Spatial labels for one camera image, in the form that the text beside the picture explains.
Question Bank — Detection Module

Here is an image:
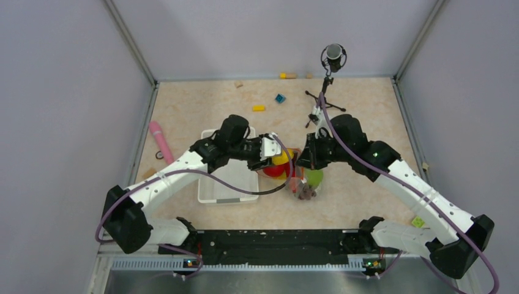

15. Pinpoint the yellow rectangular block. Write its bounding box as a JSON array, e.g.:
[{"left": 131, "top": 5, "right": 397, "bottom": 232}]
[{"left": 252, "top": 105, "right": 266, "bottom": 112}]

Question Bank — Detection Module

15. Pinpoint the red tomato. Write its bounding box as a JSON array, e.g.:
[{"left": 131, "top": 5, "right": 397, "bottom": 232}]
[{"left": 263, "top": 163, "right": 290, "bottom": 179}]

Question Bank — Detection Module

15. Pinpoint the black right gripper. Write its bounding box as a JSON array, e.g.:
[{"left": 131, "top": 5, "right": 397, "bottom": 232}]
[{"left": 295, "top": 130, "right": 352, "bottom": 170}]

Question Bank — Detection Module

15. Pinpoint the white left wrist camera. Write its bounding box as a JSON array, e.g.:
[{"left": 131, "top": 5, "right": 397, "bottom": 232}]
[{"left": 260, "top": 132, "right": 282, "bottom": 160}]

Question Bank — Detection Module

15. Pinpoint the dark red grape bunch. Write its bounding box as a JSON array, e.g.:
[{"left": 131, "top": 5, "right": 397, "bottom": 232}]
[{"left": 294, "top": 184, "right": 317, "bottom": 200}]

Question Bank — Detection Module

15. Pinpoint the wooden block near left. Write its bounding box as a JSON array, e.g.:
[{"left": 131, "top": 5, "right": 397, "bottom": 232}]
[{"left": 142, "top": 168, "right": 157, "bottom": 180}]

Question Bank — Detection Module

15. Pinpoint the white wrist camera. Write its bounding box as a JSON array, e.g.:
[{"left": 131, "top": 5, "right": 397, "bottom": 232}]
[
  {"left": 260, "top": 132, "right": 282, "bottom": 160},
  {"left": 308, "top": 106, "right": 330, "bottom": 138}
]

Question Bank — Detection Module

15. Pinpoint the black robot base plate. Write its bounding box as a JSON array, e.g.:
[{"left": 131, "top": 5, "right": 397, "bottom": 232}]
[{"left": 158, "top": 219, "right": 398, "bottom": 267}]

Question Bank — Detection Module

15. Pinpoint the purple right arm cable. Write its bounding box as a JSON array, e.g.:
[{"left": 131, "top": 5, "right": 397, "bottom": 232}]
[{"left": 318, "top": 92, "right": 500, "bottom": 294}]

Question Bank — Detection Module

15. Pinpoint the green block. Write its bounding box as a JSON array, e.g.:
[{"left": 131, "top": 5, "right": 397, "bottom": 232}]
[{"left": 411, "top": 216, "right": 425, "bottom": 228}]

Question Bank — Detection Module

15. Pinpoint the pink cylindrical toy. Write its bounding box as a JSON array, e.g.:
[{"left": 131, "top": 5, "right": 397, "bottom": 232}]
[{"left": 149, "top": 121, "right": 174, "bottom": 165}]

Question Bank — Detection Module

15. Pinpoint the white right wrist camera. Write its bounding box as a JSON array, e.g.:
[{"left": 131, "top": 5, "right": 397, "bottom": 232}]
[{"left": 308, "top": 106, "right": 330, "bottom": 138}]

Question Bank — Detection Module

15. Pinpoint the green apple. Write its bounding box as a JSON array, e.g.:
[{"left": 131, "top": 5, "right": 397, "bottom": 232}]
[{"left": 304, "top": 169, "right": 324, "bottom": 188}]

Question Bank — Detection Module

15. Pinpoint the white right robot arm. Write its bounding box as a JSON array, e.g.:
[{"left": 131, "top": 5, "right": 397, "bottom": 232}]
[{"left": 296, "top": 114, "right": 495, "bottom": 279}]

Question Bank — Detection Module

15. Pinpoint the blue square block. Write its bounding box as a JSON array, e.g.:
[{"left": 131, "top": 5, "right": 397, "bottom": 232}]
[{"left": 275, "top": 94, "right": 286, "bottom": 104}]

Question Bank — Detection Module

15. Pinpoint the clear orange-zip bag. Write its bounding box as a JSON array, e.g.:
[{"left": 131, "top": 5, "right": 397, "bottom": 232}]
[{"left": 257, "top": 148, "right": 323, "bottom": 198}]

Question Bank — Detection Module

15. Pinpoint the white perforated plastic basket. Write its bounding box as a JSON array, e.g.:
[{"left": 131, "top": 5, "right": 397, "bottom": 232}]
[{"left": 197, "top": 128, "right": 260, "bottom": 205}]

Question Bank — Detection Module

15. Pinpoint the black microphone tripod stand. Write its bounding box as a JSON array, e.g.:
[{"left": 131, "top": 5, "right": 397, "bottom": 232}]
[{"left": 305, "top": 43, "right": 348, "bottom": 129}]

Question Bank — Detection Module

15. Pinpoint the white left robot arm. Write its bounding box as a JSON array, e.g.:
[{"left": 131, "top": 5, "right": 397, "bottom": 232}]
[{"left": 95, "top": 115, "right": 283, "bottom": 254}]

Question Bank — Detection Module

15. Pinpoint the yellow corn cob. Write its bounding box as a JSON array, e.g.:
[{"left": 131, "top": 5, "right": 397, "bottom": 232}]
[{"left": 271, "top": 149, "right": 294, "bottom": 166}]

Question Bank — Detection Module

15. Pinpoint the yellow and tan cylinder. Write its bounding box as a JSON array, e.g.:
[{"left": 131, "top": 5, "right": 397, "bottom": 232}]
[{"left": 279, "top": 72, "right": 298, "bottom": 80}]

